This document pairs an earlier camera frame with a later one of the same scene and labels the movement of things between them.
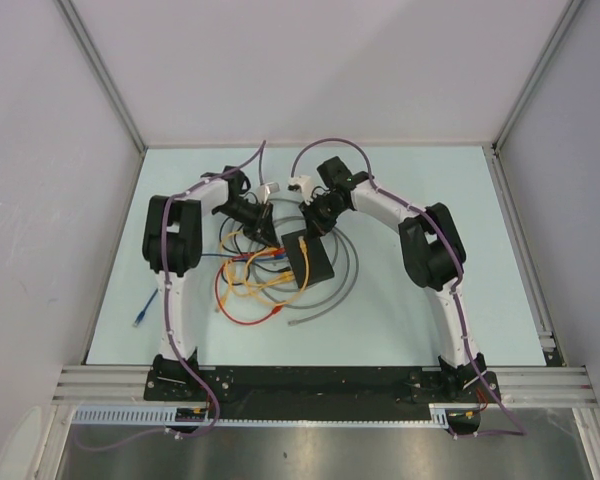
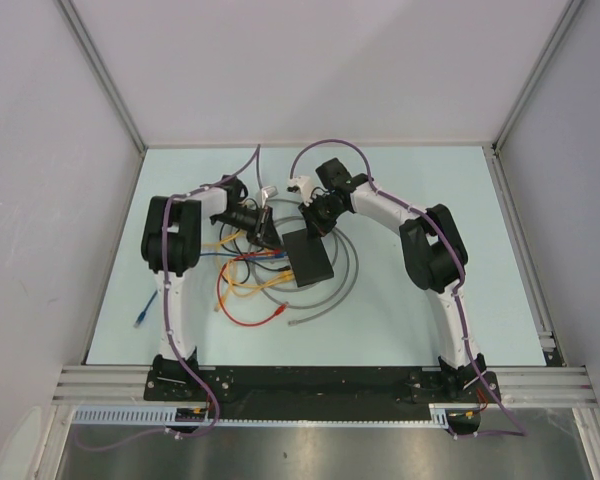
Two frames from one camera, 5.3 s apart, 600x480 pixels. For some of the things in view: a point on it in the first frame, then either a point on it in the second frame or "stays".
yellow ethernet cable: [229, 261] to [218, 244]
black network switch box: [320, 268] stays
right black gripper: [316, 227] stays
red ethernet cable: [271, 314] stays
